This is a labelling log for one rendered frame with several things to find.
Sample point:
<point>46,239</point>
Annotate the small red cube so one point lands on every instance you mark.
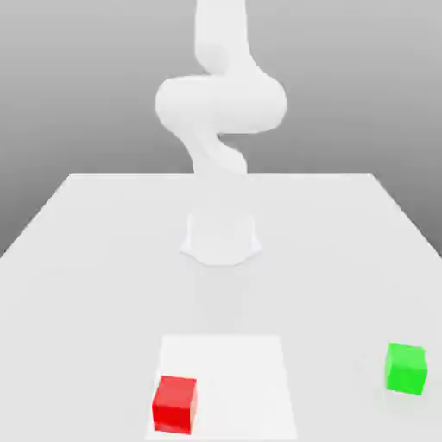
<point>174,405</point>

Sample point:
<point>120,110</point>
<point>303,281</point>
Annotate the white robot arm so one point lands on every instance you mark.
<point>221,103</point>

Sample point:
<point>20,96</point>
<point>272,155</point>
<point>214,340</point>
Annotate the small green cube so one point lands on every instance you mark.
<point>405,369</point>

